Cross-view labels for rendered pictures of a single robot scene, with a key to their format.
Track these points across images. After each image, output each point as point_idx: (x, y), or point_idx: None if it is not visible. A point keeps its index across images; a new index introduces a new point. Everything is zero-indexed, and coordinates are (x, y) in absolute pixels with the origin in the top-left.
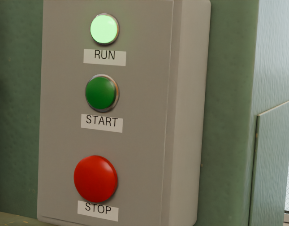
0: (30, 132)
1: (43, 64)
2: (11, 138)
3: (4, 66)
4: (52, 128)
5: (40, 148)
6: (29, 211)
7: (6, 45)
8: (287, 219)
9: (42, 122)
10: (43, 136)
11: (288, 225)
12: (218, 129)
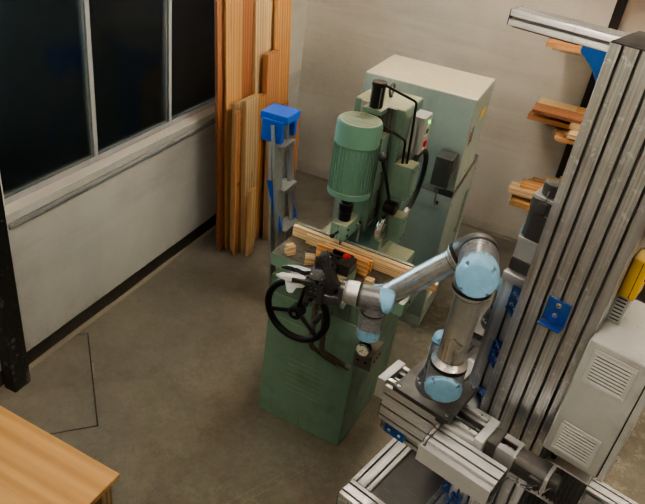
0: (402, 143)
1: (423, 130)
2: (400, 146)
3: (402, 133)
4: (422, 139)
5: (420, 143)
6: (399, 158)
7: (403, 129)
8: (119, 148)
9: (421, 139)
10: (421, 141)
11: (123, 151)
12: None
